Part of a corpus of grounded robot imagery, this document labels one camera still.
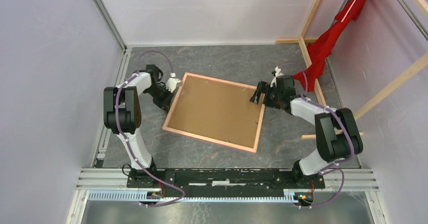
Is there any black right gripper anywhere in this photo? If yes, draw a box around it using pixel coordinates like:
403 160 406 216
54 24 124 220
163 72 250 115
249 81 282 109

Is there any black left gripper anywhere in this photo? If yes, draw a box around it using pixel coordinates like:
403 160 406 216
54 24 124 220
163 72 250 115
145 86 177 114

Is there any pink wooden picture frame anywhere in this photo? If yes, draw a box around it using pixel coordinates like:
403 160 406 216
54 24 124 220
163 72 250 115
162 72 266 153

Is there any brown backing board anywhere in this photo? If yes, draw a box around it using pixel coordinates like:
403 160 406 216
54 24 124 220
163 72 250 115
166 75 263 149

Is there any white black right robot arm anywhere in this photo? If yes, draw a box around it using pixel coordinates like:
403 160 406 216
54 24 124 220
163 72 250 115
249 75 363 188

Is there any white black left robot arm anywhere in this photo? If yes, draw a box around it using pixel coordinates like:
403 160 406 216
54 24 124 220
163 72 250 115
103 65 181 188

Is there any light wooden beam structure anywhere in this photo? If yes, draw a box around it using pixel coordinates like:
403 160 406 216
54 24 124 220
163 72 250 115
276 0 428 141

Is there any red cloth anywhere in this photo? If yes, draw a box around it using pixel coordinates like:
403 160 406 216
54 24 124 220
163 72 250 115
293 0 366 92

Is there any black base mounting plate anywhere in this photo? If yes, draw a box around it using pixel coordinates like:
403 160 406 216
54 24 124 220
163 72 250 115
126 168 326 198

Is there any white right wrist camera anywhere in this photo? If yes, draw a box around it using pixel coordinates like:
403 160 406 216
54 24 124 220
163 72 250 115
270 66 284 87

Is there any aluminium side rail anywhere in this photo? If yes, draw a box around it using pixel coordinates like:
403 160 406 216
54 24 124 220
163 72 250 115
91 46 133 168

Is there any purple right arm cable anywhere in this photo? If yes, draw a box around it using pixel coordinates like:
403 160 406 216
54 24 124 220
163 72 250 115
279 63 356 210

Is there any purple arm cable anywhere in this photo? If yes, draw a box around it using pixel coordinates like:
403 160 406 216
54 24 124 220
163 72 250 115
279 63 356 210
114 50 186 208

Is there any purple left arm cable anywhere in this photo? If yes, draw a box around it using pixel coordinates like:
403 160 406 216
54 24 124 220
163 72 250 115
114 50 186 208

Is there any white slotted cable duct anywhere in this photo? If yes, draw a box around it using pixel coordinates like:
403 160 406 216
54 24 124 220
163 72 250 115
88 190 298 204

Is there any aluminium front rail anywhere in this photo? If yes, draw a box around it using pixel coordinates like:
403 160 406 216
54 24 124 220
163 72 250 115
76 169 380 192

